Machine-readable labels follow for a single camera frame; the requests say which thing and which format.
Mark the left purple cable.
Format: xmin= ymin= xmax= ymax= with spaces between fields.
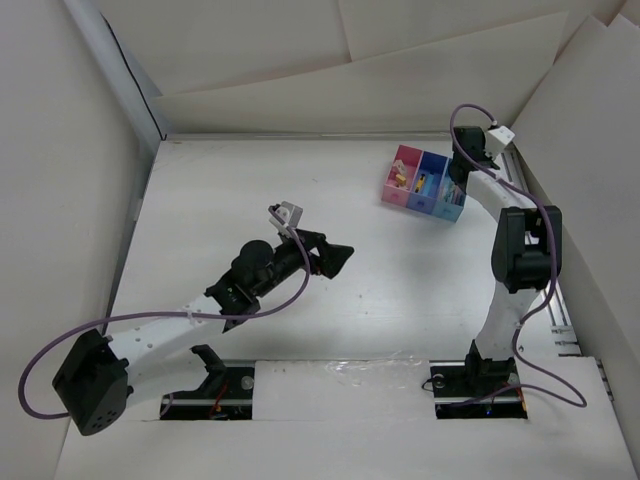
xmin=18 ymin=204 xmax=314 ymax=420

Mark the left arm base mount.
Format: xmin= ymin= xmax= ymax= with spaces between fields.
xmin=159 ymin=344 xmax=256 ymax=421

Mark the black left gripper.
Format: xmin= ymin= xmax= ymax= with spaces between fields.
xmin=253 ymin=227 xmax=351 ymax=298

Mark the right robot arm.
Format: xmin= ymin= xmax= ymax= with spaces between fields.
xmin=448 ymin=125 xmax=562 ymax=400

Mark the yellow highlighter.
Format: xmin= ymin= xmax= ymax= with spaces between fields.
xmin=442 ymin=182 xmax=460 ymax=204

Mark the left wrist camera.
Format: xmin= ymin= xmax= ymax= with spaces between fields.
xmin=268 ymin=201 xmax=303 ymax=233

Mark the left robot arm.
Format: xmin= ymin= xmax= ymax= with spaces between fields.
xmin=52 ymin=229 xmax=355 ymax=436

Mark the yellow utility knife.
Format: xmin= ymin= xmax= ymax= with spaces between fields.
xmin=414 ymin=174 xmax=426 ymax=193

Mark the aluminium rail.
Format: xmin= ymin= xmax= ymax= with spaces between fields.
xmin=498 ymin=142 xmax=581 ymax=346

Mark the light blue drawer box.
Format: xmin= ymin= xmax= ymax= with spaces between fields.
xmin=433 ymin=159 xmax=466 ymax=223

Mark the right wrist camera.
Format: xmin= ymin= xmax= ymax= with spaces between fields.
xmin=484 ymin=126 xmax=515 ymax=158

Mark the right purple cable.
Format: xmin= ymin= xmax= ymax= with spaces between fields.
xmin=449 ymin=103 xmax=587 ymax=407

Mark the pink drawer box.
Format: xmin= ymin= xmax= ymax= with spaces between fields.
xmin=381 ymin=145 xmax=423 ymax=208

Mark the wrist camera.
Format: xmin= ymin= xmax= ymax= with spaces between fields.
xmin=268 ymin=201 xmax=303 ymax=233
xmin=484 ymin=126 xmax=515 ymax=158

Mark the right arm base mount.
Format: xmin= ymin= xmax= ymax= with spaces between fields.
xmin=421 ymin=365 xmax=528 ymax=420

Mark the purple drawer box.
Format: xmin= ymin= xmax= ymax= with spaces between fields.
xmin=407 ymin=151 xmax=448 ymax=214

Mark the purple cable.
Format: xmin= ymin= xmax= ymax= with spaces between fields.
xmin=18 ymin=204 xmax=314 ymax=420
xmin=449 ymin=103 xmax=587 ymax=407

